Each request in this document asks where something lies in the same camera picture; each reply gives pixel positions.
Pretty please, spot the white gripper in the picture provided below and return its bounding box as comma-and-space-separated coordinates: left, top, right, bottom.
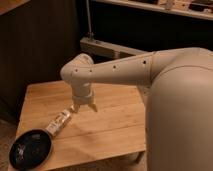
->
71, 87, 98, 113

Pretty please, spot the small labelled bottle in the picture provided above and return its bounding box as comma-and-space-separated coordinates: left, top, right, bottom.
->
45, 109, 73, 137

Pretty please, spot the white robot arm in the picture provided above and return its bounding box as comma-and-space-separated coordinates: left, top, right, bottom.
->
60, 48, 213, 171

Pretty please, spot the wooden table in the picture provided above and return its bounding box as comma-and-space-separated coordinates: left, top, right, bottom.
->
17, 81, 146, 171

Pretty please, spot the wooden shelf beam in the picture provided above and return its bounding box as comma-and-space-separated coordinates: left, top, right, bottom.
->
80, 37, 144, 59

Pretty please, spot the metal stand pole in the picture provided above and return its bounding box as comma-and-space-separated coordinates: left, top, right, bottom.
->
86, 0, 94, 41

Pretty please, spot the upper wooden shelf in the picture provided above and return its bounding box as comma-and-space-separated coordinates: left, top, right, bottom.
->
94, 0, 213, 21

